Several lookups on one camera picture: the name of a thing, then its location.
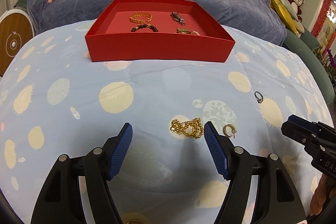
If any red jewelry box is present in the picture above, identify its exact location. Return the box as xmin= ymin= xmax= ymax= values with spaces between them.
xmin=85 ymin=0 xmax=235 ymax=63

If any gold hoop earring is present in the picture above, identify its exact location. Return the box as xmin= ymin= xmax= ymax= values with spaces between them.
xmin=223 ymin=123 xmax=237 ymax=138

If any green sofa edge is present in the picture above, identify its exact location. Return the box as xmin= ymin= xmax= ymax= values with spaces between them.
xmin=258 ymin=0 xmax=336 ymax=105

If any light blue planet blanket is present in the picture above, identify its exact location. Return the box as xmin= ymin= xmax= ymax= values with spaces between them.
xmin=1 ymin=21 xmax=332 ymax=223

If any yellow gold pillow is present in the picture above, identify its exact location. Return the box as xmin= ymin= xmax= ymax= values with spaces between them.
xmin=270 ymin=0 xmax=301 ymax=36

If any silver wrist watch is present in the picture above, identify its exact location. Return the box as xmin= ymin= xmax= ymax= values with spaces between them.
xmin=170 ymin=12 xmax=186 ymax=26

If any round wooden white device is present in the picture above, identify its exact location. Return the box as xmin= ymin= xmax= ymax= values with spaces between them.
xmin=0 ymin=9 xmax=35 ymax=77

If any silver diamond ring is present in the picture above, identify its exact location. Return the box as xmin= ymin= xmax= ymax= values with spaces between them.
xmin=253 ymin=90 xmax=264 ymax=104

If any gold chain bracelet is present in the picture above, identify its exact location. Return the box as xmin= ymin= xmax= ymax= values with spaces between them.
xmin=170 ymin=117 xmax=205 ymax=140

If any gold bead bracelet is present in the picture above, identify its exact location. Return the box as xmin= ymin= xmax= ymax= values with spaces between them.
xmin=175 ymin=27 xmax=201 ymax=37

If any dark bead bracelet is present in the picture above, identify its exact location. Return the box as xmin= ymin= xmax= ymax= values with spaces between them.
xmin=130 ymin=24 xmax=160 ymax=33

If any gold cuff bracelet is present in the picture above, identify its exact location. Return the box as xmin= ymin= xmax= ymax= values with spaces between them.
xmin=129 ymin=12 xmax=153 ymax=25

